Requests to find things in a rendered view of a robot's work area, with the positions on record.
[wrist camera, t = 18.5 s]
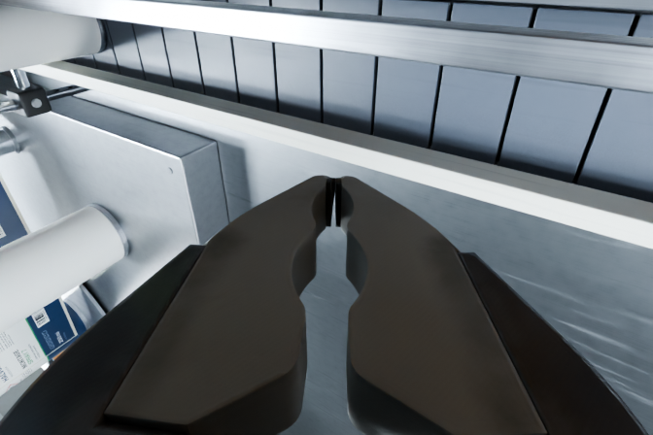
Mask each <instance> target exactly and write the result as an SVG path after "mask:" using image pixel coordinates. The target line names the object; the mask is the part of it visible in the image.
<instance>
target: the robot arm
mask: <svg viewBox="0 0 653 435"><path fill-rule="evenodd" d="M334 193H335V227H341V230H342V231H343V233H344V234H345V235H346V236H347V252H346V277H347V279H348V280H349V281H350V283H351V284H352V285H353V286H354V288H355V289H356V291H357V293H358V295H359V297H358V298H357V300H356V301H355V302H354V303H353V305H352V306H351V308H350V310H349V314H348V336H347V358H346V380H347V405H348V415H349V418H350V421H351V423H352V424H353V425H354V426H355V427H356V429H357V430H358V431H359V432H361V433H362V434H363V435H649V434H648V433H647V431H646V430H645V429H644V427H643V426H642V424H641V423H640V422H639V420H638V419H637V418H636V416H635V415H634V414H633V412H632V411H631V410H630V408H629V407H628V406H627V405H626V403H625V402H624V401H623V400H622V398H621V397H620V396H619V395H618V394H617V392H616V391H615V390H614V389H613V388H612V387H611V385H610V384H609V383H608V382H607V381H606V380H605V379H604V377H603V376H602V375H601V374H600V373H599V372H598V371H597V370H596V369H595V367H594V366H593V365H592V364H591V363H590V362H589V361H588V360H587V359H586V358H585V357H584V356H583V355H582V354H581V353H580V352H579V351H578V350H577V349H576V348H575V347H574V346H573V345H572V344H571V343H570V342H569V341H568V340H567V339H566V338H565V337H563V336H562V335H561V334H560V333H559V332H558V331H557V330H556V329H555V328H554V327H553V326H552V325H551V324H550V323H549V322H548V321H547V320H546V319H544V318H543V317H542V316H541V315H540V314H539V313H538V312H537V311H536V310H535V309H534V308H533V307H532V306H531V305H530V304H529V303H528V302H527V301H525V300H524V299H523V298H522V297H521V296H520V295H519V294H518V293H517V292H516V291H515V290H514V289H513V288H512V287H511V286H510V285H509V284H508V283H506V282H505V281H504V280H503V279H502V278H501V277H500V276H499V275H498V274H497V273H496V272H495V271H494V270H493V269H492V268H491V267H490V266H489V265H488V264H486V263H485V262H484V261H483V260H482V259H481V258H480V257H479V256H478V255H477V254H476V253H475V252H460V251H459V250H458V249H457V248H456V247H455V246H454V245H453V244H452V243H451V242H450V241H449V240H448V239H447V238H446V237H445V236H444V235H443V234H442V233H440V232H439V231H438V230H437V229H436V228H435V227H433V226H432V225H431V224H429V223H428V222H427V221H425V220H424V219H423V218H421V217H419V216H418V215H417V214H415V213H414V212H412V211H411V210H409V209H407V208H406V207H404V206H402V205H401V204H399V203H397V202H396V201H395V200H393V199H392V198H390V197H388V196H387V195H385V194H383V193H382V192H380V191H378V190H377V189H375V188H373V187H371V186H370V185H368V184H366V183H364V182H362V181H361V180H359V179H357V178H355V177H352V176H343V177H340V178H331V177H329V176H326V175H320V176H314V177H311V178H309V179H307V180H306V181H304V182H302V183H300V184H297V185H295V186H293V187H291V188H289V189H287V190H285V191H284V192H282V193H280V194H278V195H276V196H274V197H272V198H270V199H268V200H266V201H264V202H262V203H261V204H259V205H257V206H255V207H253V208H252V209H251V210H249V211H248V212H246V213H244V214H243V215H241V216H240V217H238V218H236V219H235V220H234V221H232V222H231V223H230V224H228V225H227V226H226V227H224V228H223V229H222V230H221V231H219V232H218V233H217V234H216V235H215V236H213V237H212V238H211V239H210V240H209V241H208V242H206V243H205V244H204V245H203V246H201V245H188V246H187V247H186V248H185V249H184V250H182V251H181V252H180V253H179V254H177V255H176V256H175V257H174V258H173V259H171V260H170V261H169V262H168V263H167V264H165V265H164V266H163V267H162V268H161V269H159V270H158V271H157V272H156V273H155V274H153V275H152V276H151V277H150V278H149V279H147V280H146V281H145V282H144V283H143V284H141V285H140V286H139V287H138V288H136V289H135V290H134V291H133V292H132V293H130V294H129V295H128V296H127V297H126V298H124V299H123V300H122V301H121V302H119V304H118V305H117V306H116V307H114V308H113V309H112V310H111V311H110V312H108V313H107V314H106V315H105V316H104V317H102V318H101V319H100V320H99V321H97V322H96V323H95V324H94V325H93V326H91V327H90V328H89V329H88V330H87V331H86V332H84V333H83V334H82V335H81V336H80V337H79V338H78V339H76V340H75V341H74V342H73V343H72V344H71V345H70V346H69V347H68V348H67V349H66V350H65V351H63V352H62V353H61V354H60V355H59V356H58V357H57V358H56V359H55V360H54V361H53V362H52V363H51V364H50V365H49V366H48V367H47V368H46V369H45V370H44V371H43V372H42V374H41V375H40V376H39V377H38V378H37V379H36V380H35V381H34V382H33V383H32V384H31V385H30V387H29V388H28V389H27V390H26V391H25V392H24V393H23V394H22V395H21V397H20V398H19V399H18V400H17V402H16V403H15V404H14V405H13V406H12V408H11V409H10V410H9V411H8V413H7V414H6V415H4V416H3V418H2V419H1V420H0V435H278V434H279V433H281V432H283V431H284V430H286V429H288V428H289V427H291V426H292V425H293V424H294V423H295V422H296V421H297V419H298V417H299V415H300V413H301V409H302V403H303V395H304V388H305V381H306V373H307V340H306V315H305V307H304V305H303V303H302V302H301V300H300V299H299V297H300V295H301V293H302V291H303V290H304V288H305V287H306V286H307V285H308V284H309V283H310V282H311V281H312V280H313V279H314V278H315V276H316V274H317V250H316V240H317V238H318V237H319V236H320V234H321V233H322V232H323V231H324V230H325V229H326V226H327V227H331V219H332V210H333V201H334Z"/></svg>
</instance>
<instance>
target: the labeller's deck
mask: <svg viewBox="0 0 653 435"><path fill-rule="evenodd" d="M13 87H17V84H16V82H15V80H14V78H10V77H7V76H4V75H1V74H0V102H3V101H7V100H9V97H8V95H7V90H8V89H9V88H13ZM50 104H51V107H52V110H51V111H50V112H49V113H45V114H41V115H38V116H35V117H23V116H20V115H18V114H16V113H15V111H11V112H7V113H4V114H1V115H0V126H6V127H8V128H9V129H10V130H11V131H12V133H13V134H14V135H15V137H16V139H17V141H18V144H19V147H20V153H19V154H13V153H10V154H7V155H4V156H1V157H0V174H1V176H2V178H3V179H4V181H5V183H6V185H7V187H8V189H9V191H10V192H11V194H12V196H13V198H14V200H15V202H16V204H17V206H18V208H19V210H20V212H21V214H22V216H23V218H24V220H25V222H26V224H27V226H28V228H29V229H30V231H31V233H32V232H34V231H36V230H38V229H40V228H42V227H44V226H46V225H49V224H51V223H53V222H55V221H57V220H59V219H61V218H64V217H66V216H68V215H70V214H73V213H75V212H77V211H78V210H80V209H82V208H84V207H86V206H87V205H89V204H91V203H93V204H97V205H100V206H101V207H103V208H104V209H106V210H107V211H108V212H109V213H110V214H111V215H112V216H113V217H114V219H115V220H116V221H117V222H118V224H119V225H120V227H121V229H122V231H123V233H124V235H125V237H126V240H127V243H128V247H129V251H128V256H127V257H125V258H124V259H121V260H119V261H118V262H116V263H114V264H113V265H111V266H109V267H108V268H106V269H105V270H103V271H101V272H100V273H98V274H96V275H95V276H93V277H92V278H90V279H88V280H87V281H85V282H84V283H83V286H84V287H85V288H86V289H87V290H88V292H89V293H90V294H91V295H92V296H93V298H94V299H95V300H96V302H97V303H98V304H99V306H100V307H101V308H102V310H103V311H104V313H105V314H107V313H108V312H110V311H111V310H112V309H113V308H114V307H116V306H117V305H118V304H119V302H121V301H122V300H123V299H124V298H126V297H127V296H128V295H129V294H130V293H132V292H133V291H134V290H135V289H136V288H138V287H139V286H140V285H141V284H143V283H144V282H145V281H146V280H147V279H149V278H150V277H151V276H152V275H153V274H155V273H156V272H157V271H158V270H159V269H161V268H162V267H163V266H164V265H165V264H167V263H168V262H169V261H170V260H171V259H173V258H174V257H175V256H176V255H177V254H179V253H180V252H181V251H182V250H184V249H185V248H186V247H187V246H188V245H201V246H203V245H204V244H205V243H206V242H208V241H209V240H210V239H211V238H212V237H213V236H215V235H216V234H217V233H218V232H219V231H221V230H222V229H223V228H224V227H226V226H227V225H228V224H229V221H228V214H227V208H226V203H225V196H224V190H223V178H222V172H221V166H220V160H219V154H218V148H217V143H216V141H213V140H210V139H207V138H204V137H200V136H197V135H194V134H191V133H188V132H185V131H182V130H179V129H176V128H173V127H169V126H166V125H163V124H160V123H156V122H153V121H150V120H147V119H144V118H140V117H136V116H133V115H130V114H126V113H123V112H120V111H117V110H114V109H110V108H107V107H104V106H101V105H97V104H94V103H91V102H88V101H86V100H82V99H79V98H76V97H73V96H67V97H63V98H60V99H56V100H52V101H50Z"/></svg>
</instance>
